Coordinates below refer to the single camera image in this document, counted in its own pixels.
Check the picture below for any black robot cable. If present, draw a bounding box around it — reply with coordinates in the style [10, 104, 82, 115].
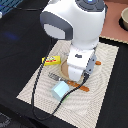
[30, 36, 90, 122]

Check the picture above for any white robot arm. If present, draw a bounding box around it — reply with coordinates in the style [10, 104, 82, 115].
[40, 0, 106, 81]

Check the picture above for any blue wire basket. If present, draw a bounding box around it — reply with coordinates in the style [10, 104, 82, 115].
[0, 0, 24, 15]

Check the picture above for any beige woven placemat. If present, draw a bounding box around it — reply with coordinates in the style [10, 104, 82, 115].
[16, 36, 120, 128]

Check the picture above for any light blue carton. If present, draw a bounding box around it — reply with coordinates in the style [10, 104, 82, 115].
[51, 81, 69, 101]

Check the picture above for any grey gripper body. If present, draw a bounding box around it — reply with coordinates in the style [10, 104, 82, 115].
[85, 54, 97, 74]

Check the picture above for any beige round plate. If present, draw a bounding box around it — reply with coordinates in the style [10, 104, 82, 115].
[61, 63, 69, 78]

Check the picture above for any yellow butter box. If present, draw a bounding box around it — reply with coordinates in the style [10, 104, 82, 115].
[42, 56, 61, 66]

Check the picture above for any brown toy stove board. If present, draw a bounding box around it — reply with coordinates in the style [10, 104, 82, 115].
[101, 0, 128, 43]

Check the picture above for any fork with orange handle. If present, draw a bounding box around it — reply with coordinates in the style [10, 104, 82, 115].
[48, 73, 89, 92]

